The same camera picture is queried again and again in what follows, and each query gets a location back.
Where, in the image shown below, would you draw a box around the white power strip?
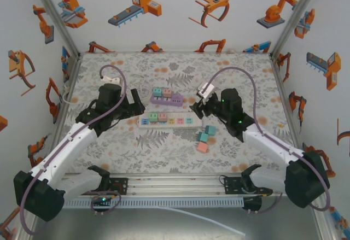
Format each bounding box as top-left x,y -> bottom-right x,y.
138,112 -> 203,129

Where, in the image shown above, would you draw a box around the purple power strip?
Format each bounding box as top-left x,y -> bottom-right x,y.
150,92 -> 184,108

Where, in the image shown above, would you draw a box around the salmon pink cube plug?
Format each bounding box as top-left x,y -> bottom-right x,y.
196,141 -> 211,154

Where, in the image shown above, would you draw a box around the floral table mat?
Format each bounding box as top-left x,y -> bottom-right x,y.
51,52 -> 304,174

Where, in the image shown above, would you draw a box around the black controller board with LED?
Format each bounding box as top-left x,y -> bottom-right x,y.
91,195 -> 115,216

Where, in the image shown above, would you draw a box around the black connector housing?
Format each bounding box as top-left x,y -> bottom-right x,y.
242,196 -> 263,214

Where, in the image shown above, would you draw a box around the grey metal panel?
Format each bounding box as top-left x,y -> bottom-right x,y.
28,207 -> 322,240

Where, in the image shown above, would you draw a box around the white plastic tube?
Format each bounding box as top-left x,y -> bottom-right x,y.
161,206 -> 247,237

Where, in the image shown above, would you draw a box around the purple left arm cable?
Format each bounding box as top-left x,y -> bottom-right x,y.
19,65 -> 128,236

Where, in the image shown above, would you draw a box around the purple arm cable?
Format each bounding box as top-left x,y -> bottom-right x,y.
19,65 -> 128,236
206,66 -> 331,215

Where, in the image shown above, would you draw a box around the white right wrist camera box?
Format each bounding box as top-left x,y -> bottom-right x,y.
196,83 -> 215,99

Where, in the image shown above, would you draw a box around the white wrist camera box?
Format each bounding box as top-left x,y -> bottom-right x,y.
196,83 -> 215,99
100,75 -> 121,86

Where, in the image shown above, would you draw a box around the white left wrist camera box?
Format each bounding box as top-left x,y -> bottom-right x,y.
100,75 -> 121,86

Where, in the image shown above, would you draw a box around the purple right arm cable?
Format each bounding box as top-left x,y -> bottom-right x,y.
206,66 -> 331,215

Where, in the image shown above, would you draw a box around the aluminium side rail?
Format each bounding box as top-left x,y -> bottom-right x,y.
45,54 -> 83,175
269,54 -> 310,174

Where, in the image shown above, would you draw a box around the aluminium frame rail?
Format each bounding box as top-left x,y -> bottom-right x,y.
26,173 -> 325,197

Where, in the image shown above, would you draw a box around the grey slotted cable duct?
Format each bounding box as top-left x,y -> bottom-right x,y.
62,198 -> 245,209

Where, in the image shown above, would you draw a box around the aluminium frame post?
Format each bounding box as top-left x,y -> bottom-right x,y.
269,0 -> 329,57
28,0 -> 82,58

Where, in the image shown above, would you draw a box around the aluminium frame leg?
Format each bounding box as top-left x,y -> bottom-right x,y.
15,218 -> 39,240
310,204 -> 339,240

